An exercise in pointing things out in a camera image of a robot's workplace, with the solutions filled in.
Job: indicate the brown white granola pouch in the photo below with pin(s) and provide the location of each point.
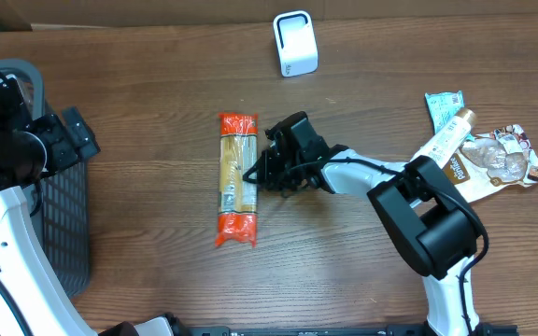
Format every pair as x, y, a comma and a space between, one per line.
493, 161

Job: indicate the teal wipes packet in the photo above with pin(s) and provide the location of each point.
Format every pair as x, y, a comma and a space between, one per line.
443, 106

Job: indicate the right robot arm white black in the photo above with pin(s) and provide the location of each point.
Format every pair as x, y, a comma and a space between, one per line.
433, 228

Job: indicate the orange spaghetti package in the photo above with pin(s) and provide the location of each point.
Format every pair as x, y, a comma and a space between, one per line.
237, 214

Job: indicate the white barcode scanner stand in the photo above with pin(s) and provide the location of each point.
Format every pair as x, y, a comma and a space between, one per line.
296, 44

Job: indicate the black rail at table edge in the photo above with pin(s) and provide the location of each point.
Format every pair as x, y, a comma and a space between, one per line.
391, 330

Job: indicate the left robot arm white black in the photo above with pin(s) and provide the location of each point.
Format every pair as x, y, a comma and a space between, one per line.
32, 299

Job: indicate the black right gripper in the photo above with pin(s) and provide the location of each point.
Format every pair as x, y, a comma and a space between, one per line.
271, 176

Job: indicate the white tube with gold cap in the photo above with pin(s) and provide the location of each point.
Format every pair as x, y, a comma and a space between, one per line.
446, 141

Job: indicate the grey plastic shopping basket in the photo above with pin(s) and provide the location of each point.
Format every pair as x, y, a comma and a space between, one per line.
62, 222

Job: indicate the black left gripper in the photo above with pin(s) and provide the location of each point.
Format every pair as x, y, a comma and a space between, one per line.
52, 128

